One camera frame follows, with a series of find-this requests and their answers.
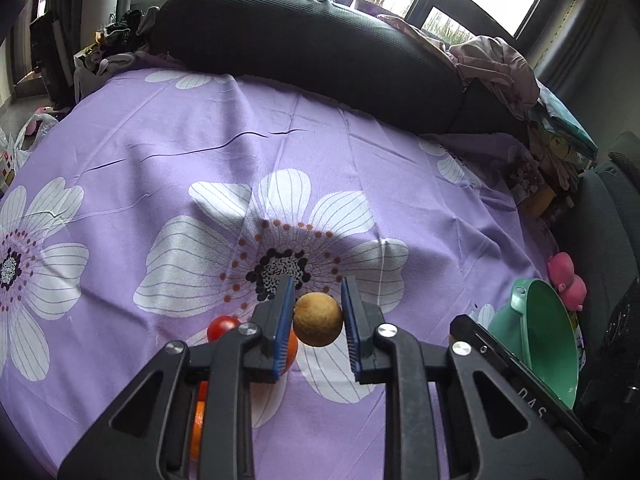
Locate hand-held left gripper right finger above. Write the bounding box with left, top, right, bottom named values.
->
left=341, top=275, right=584, bottom=480

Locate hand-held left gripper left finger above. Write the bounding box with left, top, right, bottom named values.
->
left=57, top=275, right=297, bottom=480

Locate orange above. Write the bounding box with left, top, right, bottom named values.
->
left=277, top=332, right=300, bottom=376
left=189, top=380, right=209, bottom=461

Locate round yellow-brown fruit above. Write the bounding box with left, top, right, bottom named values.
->
left=292, top=292, right=345, bottom=347

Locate red cherry tomato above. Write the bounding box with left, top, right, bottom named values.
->
left=206, top=315, right=243, bottom=342

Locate green bowl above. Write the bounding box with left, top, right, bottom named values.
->
left=487, top=277, right=582, bottom=411

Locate pink plush toy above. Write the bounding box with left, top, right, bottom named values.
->
left=546, top=252, right=589, bottom=317

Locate grey upholstered chair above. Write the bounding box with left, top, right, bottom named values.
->
left=549, top=131, right=640, bottom=413

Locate purple floral bedsheet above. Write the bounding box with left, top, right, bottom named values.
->
left=0, top=62, right=587, bottom=480

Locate black cushion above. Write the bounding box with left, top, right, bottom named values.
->
left=451, top=79, right=532, bottom=142

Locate dark grey bolster cushion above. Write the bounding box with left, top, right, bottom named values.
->
left=147, top=0, right=466, bottom=133

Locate stack of folded clothes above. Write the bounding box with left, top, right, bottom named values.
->
left=529, top=84, right=599, bottom=162

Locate crumpled pink cloth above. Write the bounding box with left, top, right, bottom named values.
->
left=379, top=14, right=542, bottom=122

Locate grey cloth bag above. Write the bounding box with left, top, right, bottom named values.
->
left=74, top=46, right=152, bottom=92

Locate white plastic bag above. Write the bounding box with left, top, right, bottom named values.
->
left=0, top=112, right=62, bottom=197

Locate pile of black clothes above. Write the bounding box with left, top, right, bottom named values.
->
left=97, top=6, right=162, bottom=56

